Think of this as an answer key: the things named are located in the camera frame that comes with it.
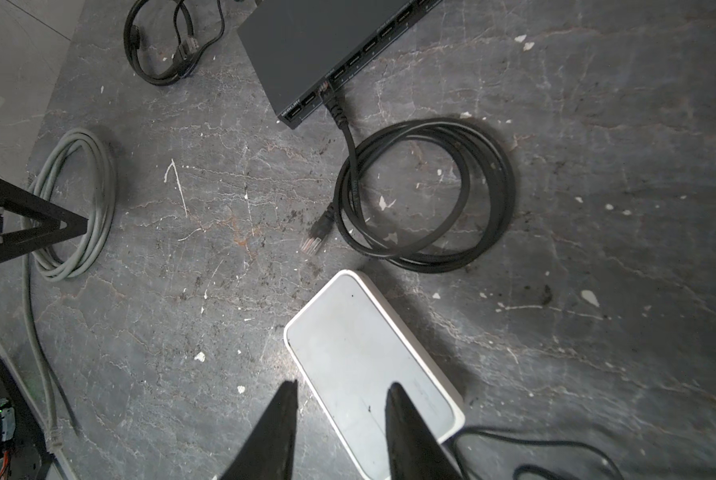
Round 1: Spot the dark grey network switch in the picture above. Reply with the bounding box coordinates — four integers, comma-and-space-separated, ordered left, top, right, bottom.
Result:
238, 0, 438, 129

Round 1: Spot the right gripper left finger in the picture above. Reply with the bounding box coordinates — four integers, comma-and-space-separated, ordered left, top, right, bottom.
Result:
220, 380, 299, 480

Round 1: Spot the small black coiled cable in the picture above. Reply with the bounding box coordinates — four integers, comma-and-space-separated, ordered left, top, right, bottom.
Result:
122, 0, 227, 87

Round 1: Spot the thin black wire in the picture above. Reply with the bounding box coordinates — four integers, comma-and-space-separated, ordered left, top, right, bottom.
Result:
447, 425, 626, 480

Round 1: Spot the grey cable bundle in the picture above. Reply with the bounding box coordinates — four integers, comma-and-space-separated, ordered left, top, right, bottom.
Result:
20, 127, 119, 454

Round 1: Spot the black ethernet cable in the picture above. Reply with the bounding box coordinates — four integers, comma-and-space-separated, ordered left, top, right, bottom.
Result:
300, 80, 518, 275

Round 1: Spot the white rectangular box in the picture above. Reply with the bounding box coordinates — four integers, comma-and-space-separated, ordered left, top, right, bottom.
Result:
284, 270, 465, 479

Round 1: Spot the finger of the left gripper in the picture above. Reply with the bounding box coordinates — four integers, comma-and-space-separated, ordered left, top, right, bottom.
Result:
0, 178, 88, 264

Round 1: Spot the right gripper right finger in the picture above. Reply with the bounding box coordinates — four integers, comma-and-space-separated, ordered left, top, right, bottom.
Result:
385, 382, 462, 480

